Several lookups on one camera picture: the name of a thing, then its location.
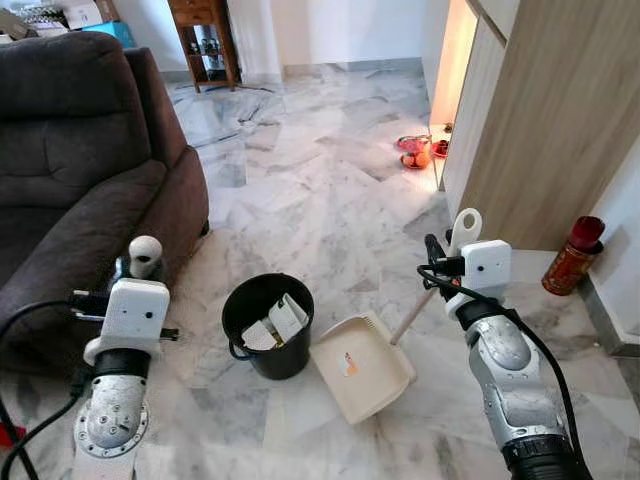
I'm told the white cluttered basket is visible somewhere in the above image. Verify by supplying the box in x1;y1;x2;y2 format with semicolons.
0;0;121;41

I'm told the cream long-handled dustpan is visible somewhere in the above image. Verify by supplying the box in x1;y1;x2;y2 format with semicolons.
310;207;484;426

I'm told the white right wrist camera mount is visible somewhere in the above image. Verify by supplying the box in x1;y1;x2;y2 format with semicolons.
445;240;514;321

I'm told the blue box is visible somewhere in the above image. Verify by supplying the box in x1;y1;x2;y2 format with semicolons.
85;22;137;49

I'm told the red metal canister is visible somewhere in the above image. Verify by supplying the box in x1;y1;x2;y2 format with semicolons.
542;215;607;298

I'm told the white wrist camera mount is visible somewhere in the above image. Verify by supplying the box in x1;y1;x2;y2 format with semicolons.
83;278;172;367
445;240;514;321

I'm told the dark brown sofa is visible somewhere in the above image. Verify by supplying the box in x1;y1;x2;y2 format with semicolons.
0;30;211;377

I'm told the small brown wooden cabinet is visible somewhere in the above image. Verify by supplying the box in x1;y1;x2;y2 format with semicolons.
167;0;242;94

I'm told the light wood panel partition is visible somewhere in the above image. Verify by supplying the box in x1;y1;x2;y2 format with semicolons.
440;0;640;252

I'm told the white paper scrap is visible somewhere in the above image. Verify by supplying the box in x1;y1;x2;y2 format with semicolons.
243;320;279;351
268;293;309;341

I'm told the red floor offering tray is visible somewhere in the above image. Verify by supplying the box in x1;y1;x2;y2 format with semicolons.
397;133;451;171

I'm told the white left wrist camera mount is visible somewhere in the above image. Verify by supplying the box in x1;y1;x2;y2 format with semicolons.
83;278;172;367

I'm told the black plastic bucket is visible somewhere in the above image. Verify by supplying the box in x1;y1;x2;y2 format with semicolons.
221;273;316;382

